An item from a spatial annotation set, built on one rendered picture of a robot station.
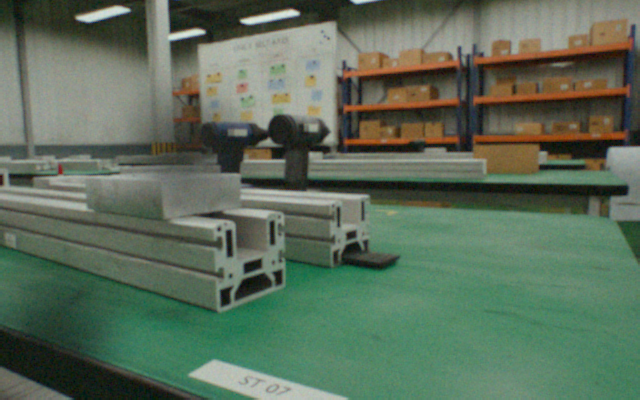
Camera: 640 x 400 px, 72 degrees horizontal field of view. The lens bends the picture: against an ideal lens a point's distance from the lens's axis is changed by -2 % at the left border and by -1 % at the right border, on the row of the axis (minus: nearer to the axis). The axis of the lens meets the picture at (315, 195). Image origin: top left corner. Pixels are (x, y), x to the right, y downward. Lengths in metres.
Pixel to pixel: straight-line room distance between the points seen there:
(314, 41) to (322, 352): 3.66
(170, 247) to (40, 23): 13.78
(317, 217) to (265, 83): 3.59
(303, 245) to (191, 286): 0.19
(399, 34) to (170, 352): 11.71
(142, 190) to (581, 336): 0.43
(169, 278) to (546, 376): 0.35
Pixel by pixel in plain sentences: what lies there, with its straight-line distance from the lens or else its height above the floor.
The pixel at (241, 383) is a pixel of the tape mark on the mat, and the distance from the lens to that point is 0.32.
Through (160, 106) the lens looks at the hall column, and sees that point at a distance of 9.43.
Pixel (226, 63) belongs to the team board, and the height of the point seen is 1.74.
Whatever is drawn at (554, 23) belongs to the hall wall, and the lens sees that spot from 11.27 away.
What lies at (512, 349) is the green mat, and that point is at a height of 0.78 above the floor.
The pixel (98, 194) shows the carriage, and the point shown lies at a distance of 0.59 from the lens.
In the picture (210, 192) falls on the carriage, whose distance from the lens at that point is 0.51.
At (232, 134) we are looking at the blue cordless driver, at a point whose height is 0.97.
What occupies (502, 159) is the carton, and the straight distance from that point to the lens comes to 2.56.
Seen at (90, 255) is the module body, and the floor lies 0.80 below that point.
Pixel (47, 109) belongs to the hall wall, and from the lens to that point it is 13.86.
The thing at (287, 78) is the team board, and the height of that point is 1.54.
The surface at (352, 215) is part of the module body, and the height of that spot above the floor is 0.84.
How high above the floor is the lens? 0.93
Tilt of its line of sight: 6 degrees down
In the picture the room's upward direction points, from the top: 1 degrees counter-clockwise
